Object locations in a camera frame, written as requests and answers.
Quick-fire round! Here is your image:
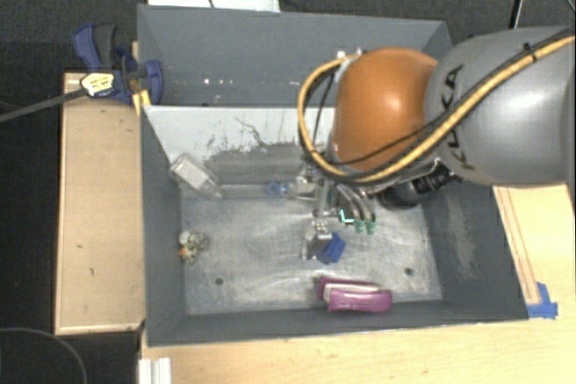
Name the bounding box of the blue block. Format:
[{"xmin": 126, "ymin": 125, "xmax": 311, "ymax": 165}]
[{"xmin": 316, "ymin": 232, "xmax": 347, "ymax": 265}]

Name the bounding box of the clear plastic box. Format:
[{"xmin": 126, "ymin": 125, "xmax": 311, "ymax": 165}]
[{"xmin": 168, "ymin": 152, "xmax": 224, "ymax": 200}]

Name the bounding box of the black cylinder on white bracket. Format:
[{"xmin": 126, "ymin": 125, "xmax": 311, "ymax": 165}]
[{"xmin": 380, "ymin": 165, "xmax": 454, "ymax": 210}]

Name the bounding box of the mottled toy animal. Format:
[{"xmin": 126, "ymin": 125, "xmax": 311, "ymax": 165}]
[{"xmin": 178, "ymin": 230, "xmax": 211, "ymax": 264}]

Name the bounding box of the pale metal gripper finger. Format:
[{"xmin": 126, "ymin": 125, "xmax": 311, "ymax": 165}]
[{"xmin": 301, "ymin": 219, "xmax": 333, "ymax": 263}]

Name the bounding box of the purple and white stapler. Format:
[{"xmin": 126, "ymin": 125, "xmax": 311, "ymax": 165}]
[{"xmin": 313, "ymin": 275, "xmax": 393, "ymax": 314}]

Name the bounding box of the grey metal bin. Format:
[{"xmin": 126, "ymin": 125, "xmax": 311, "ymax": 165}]
[{"xmin": 136, "ymin": 4, "xmax": 530, "ymax": 347}]

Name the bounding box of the pale wood board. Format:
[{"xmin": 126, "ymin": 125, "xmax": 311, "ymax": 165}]
[{"xmin": 53, "ymin": 71, "xmax": 148, "ymax": 336}]

